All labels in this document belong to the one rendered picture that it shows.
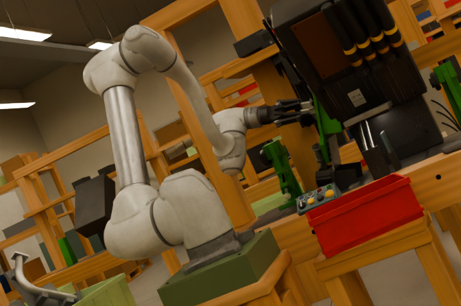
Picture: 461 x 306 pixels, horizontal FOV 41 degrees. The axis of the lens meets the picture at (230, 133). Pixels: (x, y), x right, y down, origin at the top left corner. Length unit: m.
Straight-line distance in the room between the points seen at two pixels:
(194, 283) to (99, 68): 0.83
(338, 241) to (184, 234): 0.45
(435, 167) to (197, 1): 1.35
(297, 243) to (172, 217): 0.54
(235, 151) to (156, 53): 0.53
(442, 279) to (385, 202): 0.26
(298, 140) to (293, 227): 0.66
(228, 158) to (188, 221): 0.65
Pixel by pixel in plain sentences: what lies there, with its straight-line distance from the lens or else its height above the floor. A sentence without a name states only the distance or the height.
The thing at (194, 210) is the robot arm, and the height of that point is 1.09.
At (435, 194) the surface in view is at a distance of 2.08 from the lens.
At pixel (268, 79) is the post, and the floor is 1.43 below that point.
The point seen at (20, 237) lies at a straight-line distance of 7.61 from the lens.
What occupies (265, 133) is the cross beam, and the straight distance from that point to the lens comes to 2.85.
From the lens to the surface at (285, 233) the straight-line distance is 2.17.
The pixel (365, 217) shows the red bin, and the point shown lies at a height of 0.86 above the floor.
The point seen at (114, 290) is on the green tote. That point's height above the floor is 0.92.
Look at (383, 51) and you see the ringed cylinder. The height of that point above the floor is 1.29.
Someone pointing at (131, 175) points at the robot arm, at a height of 1.26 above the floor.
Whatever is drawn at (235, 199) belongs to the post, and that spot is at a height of 1.00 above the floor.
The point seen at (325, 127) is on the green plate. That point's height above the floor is 1.14.
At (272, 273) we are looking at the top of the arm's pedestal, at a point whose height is 0.84.
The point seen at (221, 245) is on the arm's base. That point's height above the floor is 0.96.
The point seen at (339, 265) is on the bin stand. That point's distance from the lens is 1.85.
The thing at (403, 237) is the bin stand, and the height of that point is 0.78.
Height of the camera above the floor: 1.17
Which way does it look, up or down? 2 degrees up
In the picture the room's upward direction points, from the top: 25 degrees counter-clockwise
